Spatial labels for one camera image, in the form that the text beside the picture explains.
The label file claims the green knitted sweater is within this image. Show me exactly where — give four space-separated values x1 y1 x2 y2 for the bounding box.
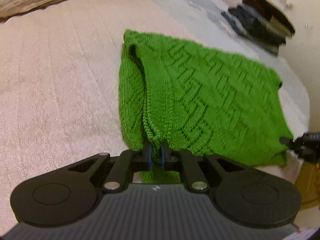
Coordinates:
119 29 292 184

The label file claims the stack of folded dark clothes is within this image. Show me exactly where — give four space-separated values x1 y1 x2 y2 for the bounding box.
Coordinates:
221 0 296 56

